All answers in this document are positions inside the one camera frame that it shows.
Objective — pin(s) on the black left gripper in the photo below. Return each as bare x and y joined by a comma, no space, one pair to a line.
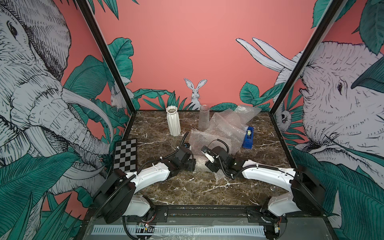
192,162

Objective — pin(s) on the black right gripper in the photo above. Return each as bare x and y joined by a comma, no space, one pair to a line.
209,165

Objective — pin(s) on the bubble wrap sheet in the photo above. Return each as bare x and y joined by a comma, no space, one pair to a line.
197,140

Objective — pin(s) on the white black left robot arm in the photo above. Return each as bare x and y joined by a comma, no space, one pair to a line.
116,197

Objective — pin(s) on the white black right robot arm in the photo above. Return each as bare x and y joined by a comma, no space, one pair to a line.
305,193

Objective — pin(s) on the rear bubble wrap pile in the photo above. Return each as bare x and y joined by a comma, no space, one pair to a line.
231,125

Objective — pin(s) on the blue tape dispenser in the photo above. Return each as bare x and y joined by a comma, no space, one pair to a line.
249,138

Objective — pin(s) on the tall white ribbed vase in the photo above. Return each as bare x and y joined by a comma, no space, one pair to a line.
173,120

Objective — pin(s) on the clear textured glass vase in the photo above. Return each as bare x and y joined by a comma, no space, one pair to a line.
204,117

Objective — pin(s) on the black white checkerboard card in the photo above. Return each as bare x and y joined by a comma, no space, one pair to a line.
126,155

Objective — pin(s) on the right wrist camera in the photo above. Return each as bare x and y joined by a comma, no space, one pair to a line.
209,156

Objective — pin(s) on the black front mounting rail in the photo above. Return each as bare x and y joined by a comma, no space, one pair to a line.
164,213

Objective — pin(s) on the white slotted cable duct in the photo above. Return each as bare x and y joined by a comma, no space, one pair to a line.
247,231

